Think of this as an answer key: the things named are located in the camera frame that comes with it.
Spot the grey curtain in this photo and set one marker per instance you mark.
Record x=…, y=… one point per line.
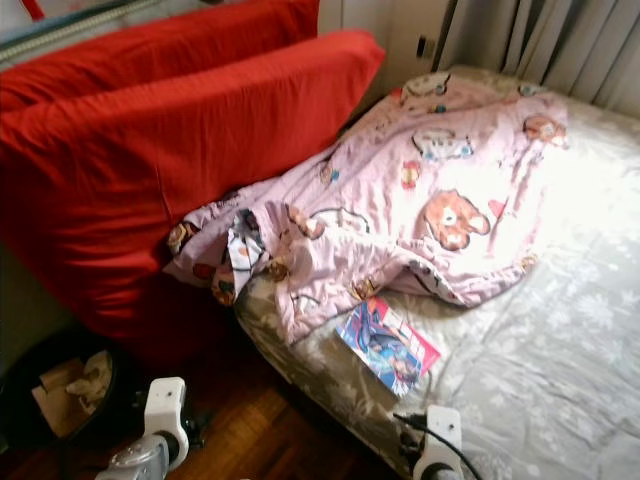
x=550, y=40

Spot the red tassel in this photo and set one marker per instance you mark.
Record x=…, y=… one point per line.
x=33, y=8

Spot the wall socket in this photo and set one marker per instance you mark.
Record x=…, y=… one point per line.
x=426, y=47

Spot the black waste bin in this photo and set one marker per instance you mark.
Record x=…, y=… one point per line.
x=15, y=415

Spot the crumpled white paper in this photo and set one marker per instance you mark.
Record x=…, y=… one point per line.
x=95, y=378

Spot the bed with grey floral sheet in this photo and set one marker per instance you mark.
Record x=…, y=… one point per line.
x=560, y=350

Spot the brown cardboard piece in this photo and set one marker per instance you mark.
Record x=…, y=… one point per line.
x=55, y=400

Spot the colourful comic book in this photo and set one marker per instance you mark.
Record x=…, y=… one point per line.
x=388, y=345

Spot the large red cushion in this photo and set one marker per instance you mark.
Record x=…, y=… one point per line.
x=180, y=50
x=190, y=170

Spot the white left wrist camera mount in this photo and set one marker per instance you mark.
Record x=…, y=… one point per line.
x=168, y=405

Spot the pink cartoon bear blanket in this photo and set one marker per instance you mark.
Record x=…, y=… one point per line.
x=425, y=165

